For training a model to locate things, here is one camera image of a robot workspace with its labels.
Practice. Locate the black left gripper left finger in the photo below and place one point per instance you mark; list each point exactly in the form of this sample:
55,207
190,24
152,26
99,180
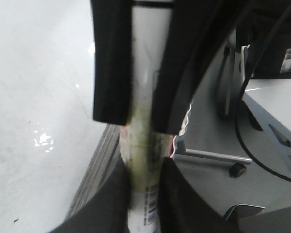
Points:
112,35

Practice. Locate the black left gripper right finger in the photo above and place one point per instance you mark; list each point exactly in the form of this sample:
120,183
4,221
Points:
197,30

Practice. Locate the white whiteboard marker pen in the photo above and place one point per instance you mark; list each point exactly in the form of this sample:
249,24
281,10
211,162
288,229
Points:
142,149

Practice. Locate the white whiteboard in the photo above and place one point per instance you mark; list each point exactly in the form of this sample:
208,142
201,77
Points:
47,135

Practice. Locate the grey metal rod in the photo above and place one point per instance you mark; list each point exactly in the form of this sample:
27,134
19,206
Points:
218,156

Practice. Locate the grey aluminium whiteboard frame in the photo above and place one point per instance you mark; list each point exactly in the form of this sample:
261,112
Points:
100,167

